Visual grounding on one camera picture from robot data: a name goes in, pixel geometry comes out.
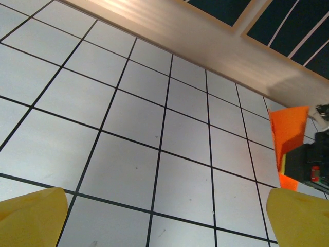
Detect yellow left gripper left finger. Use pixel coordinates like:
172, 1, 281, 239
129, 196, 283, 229
0, 187, 69, 247

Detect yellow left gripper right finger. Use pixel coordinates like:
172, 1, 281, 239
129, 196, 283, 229
266, 187, 329, 247

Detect orange cloth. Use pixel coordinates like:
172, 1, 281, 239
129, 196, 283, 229
268, 105, 309, 192

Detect dark panel with flower outlines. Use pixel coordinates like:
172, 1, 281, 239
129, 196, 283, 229
241, 0, 329, 86

